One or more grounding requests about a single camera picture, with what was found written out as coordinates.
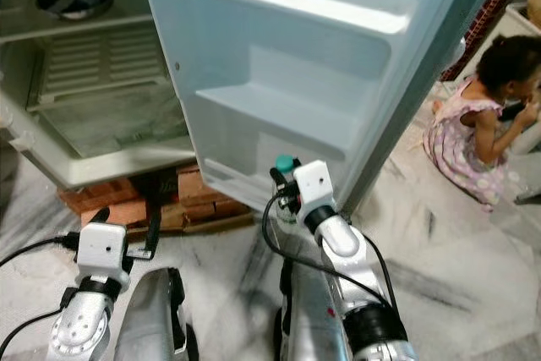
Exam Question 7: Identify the child in pink dress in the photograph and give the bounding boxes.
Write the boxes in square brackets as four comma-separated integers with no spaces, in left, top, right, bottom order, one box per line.
[422,35,541,211]

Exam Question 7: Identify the silver fridge door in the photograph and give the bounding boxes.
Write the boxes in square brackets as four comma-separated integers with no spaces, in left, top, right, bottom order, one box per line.
[135,0,515,217]

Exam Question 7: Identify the short black left arm cable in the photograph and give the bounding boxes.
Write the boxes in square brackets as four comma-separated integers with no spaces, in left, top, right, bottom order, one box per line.
[0,308,65,361]

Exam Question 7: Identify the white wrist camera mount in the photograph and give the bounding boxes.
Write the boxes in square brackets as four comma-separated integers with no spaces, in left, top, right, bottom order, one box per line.
[76,222,131,285]
[293,160,336,212]

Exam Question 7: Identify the red lattice screen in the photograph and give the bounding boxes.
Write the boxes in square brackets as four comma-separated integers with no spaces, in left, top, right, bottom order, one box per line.
[439,0,527,84]

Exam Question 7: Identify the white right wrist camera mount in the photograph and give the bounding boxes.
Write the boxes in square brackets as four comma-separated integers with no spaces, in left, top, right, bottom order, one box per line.
[293,160,336,212]

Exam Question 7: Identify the white fridge shelf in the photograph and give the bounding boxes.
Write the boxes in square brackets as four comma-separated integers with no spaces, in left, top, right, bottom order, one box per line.
[0,9,150,46]

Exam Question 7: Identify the silver left robot leg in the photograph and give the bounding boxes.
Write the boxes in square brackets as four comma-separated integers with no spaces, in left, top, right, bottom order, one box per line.
[113,267,198,361]

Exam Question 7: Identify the clear crisper tray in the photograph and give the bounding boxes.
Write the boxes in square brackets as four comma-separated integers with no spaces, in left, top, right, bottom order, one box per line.
[37,82,194,160]

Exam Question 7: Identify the clear bottle with teal cap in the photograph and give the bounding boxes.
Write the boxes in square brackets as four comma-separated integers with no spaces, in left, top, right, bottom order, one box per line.
[270,153,302,227]

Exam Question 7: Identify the red brick stack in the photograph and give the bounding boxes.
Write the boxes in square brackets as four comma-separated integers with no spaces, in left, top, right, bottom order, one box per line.
[55,164,255,232]

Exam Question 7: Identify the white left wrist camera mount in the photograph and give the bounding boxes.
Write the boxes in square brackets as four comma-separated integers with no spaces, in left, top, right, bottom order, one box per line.
[76,222,131,285]

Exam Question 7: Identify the dark bowl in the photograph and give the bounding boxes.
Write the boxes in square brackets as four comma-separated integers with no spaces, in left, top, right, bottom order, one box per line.
[36,0,118,23]

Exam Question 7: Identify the white slatted fridge panel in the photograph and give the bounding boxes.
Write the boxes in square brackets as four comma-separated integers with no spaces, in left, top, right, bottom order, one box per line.
[37,26,171,109]

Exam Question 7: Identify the long black left arm cable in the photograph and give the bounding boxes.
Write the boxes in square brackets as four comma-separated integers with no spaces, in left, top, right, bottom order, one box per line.
[0,238,82,270]

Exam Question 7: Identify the silver robot leg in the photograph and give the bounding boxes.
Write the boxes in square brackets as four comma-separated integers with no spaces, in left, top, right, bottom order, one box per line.
[113,267,198,361]
[271,259,348,361]

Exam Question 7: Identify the silver right robot leg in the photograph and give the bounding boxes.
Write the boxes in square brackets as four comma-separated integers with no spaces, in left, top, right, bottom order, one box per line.
[271,259,348,361]

